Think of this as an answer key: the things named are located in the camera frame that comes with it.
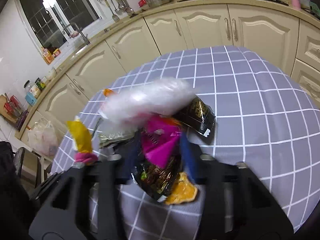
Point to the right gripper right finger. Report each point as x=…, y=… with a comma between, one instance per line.
x=192, y=163

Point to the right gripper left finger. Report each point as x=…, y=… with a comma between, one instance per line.
x=129, y=152

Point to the magenta snack wrapper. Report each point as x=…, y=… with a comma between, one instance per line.
x=159, y=138

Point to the dark foil snack bag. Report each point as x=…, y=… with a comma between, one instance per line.
x=156, y=182

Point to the black gold snack wrapper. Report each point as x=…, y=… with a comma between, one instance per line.
x=198, y=116

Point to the yellow wrapper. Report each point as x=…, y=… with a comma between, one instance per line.
x=81, y=136

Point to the white clear plastic bag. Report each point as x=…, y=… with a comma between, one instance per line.
x=163, y=96

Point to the orange peel piece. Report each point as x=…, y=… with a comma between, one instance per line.
x=108, y=92

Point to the plastic bag on stool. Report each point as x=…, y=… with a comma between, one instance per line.
x=42, y=139

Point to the blue container on counter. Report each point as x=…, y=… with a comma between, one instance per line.
x=30, y=99

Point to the orange box on windowsill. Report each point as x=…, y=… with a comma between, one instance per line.
x=48, y=56

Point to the sink faucet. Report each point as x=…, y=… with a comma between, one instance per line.
x=77, y=32

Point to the cream lower cabinets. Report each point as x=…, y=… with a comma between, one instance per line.
x=284, y=36

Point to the window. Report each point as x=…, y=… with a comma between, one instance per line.
x=50, y=23

